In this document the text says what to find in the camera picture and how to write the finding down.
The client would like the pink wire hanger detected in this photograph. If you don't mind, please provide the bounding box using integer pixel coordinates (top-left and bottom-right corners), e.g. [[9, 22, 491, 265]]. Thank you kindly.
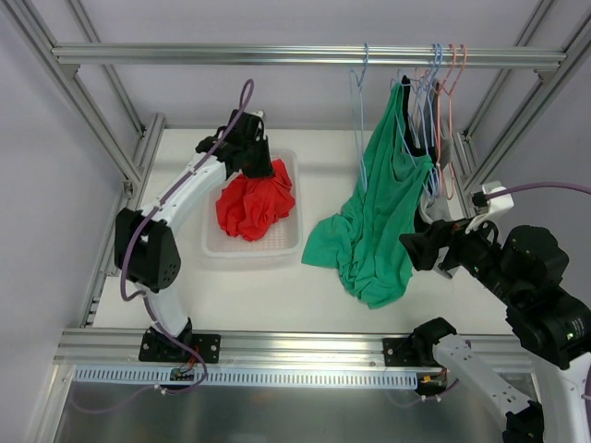
[[435, 43, 468, 201]]

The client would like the aluminium frame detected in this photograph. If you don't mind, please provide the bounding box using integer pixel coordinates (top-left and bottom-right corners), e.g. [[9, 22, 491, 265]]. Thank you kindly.
[[0, 0, 591, 370]]

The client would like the green tank top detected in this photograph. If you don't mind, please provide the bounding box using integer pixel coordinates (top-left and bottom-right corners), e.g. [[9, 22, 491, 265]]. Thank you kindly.
[[301, 84, 433, 309]]

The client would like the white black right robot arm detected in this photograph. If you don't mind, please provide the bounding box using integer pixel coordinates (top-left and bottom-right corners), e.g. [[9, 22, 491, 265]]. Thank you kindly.
[[382, 220, 590, 442]]

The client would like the red tank top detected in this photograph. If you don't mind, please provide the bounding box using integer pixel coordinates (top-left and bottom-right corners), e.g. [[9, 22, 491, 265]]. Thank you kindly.
[[215, 159, 296, 242]]

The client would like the grey tank top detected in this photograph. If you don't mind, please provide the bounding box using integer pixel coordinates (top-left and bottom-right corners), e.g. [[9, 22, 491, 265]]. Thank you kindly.
[[416, 82, 452, 225]]

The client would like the light blue wire hanger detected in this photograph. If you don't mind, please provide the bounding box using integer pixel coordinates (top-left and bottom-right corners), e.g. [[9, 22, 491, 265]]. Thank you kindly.
[[349, 42, 369, 192]]

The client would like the black tank top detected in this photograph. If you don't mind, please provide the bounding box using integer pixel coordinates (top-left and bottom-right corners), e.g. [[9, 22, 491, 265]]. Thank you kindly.
[[401, 75, 436, 162]]

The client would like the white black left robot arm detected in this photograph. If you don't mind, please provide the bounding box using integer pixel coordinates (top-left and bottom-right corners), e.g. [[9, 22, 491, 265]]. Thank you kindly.
[[114, 110, 272, 361]]

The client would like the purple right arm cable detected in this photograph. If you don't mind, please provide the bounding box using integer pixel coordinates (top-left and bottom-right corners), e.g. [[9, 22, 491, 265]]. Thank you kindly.
[[488, 182, 591, 198]]

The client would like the white slotted cable duct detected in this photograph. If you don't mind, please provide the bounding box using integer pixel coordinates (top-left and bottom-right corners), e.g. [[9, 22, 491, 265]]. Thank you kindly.
[[73, 365, 418, 390]]

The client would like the white plastic perforated basket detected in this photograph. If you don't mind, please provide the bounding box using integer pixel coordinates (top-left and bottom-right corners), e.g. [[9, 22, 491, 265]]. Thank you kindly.
[[200, 149, 303, 259]]

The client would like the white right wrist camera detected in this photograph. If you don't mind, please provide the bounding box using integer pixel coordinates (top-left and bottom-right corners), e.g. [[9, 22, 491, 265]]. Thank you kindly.
[[466, 182, 514, 233]]

